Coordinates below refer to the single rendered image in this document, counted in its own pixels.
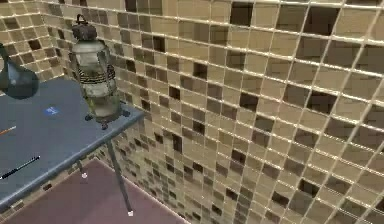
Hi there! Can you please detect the orange pencil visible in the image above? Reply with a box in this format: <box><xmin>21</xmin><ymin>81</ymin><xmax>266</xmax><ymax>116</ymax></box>
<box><xmin>0</xmin><ymin>125</ymin><xmax>17</xmax><ymax>137</ymax></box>

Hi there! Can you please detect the black pen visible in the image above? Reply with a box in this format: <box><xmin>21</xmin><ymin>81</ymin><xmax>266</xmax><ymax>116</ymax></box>
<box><xmin>0</xmin><ymin>155</ymin><xmax>41</xmax><ymax>181</ymax></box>

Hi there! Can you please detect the dark grey desk lamp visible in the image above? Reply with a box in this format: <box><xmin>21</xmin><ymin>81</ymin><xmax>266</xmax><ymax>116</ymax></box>
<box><xmin>0</xmin><ymin>43</ymin><xmax>40</xmax><ymax>101</ymax></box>

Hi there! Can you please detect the blue-grey metal table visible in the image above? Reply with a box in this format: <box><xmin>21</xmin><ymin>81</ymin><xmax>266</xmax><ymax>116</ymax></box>
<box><xmin>0</xmin><ymin>77</ymin><xmax>146</xmax><ymax>218</ymax></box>

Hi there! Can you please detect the old grey oil lantern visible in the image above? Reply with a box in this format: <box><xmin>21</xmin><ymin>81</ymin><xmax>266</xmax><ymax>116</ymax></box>
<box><xmin>68</xmin><ymin>13</ymin><xmax>131</xmax><ymax>131</ymax></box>

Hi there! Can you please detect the small blue card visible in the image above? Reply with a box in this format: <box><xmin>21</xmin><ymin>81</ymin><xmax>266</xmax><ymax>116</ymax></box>
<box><xmin>43</xmin><ymin>106</ymin><xmax>62</xmax><ymax>117</ymax></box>

